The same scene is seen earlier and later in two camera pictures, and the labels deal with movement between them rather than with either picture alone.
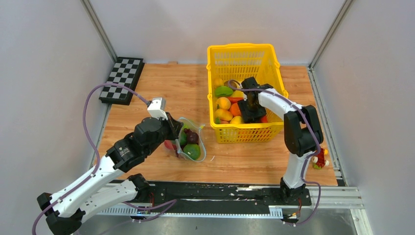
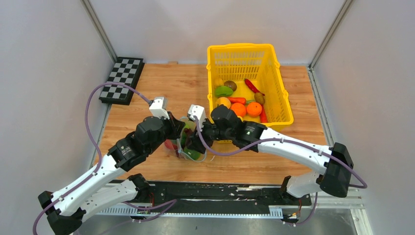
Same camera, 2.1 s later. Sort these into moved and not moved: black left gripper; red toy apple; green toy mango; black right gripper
Moved: black right gripper
Not moved: green toy mango; red toy apple; black left gripper
